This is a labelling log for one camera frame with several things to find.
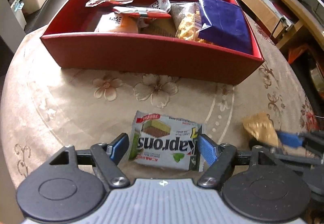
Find beige floral tablecloth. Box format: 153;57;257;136
1;21;318;185

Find gold wrapped snack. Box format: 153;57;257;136
242;113;281;148

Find grey cabinet panel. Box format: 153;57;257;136
0;0;26;54

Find dark blue snack packet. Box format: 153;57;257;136
198;0;252;54

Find steamed cake snack packet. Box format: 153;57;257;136
94;12;138;33

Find clear bag yellow snacks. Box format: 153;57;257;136
171;2;213;44

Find silver red spicy strip packet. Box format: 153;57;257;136
112;6;171;19

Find green Kaprons wafer packet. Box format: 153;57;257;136
128;111;205;172

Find grey foil snack pouch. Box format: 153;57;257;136
150;0;171;13

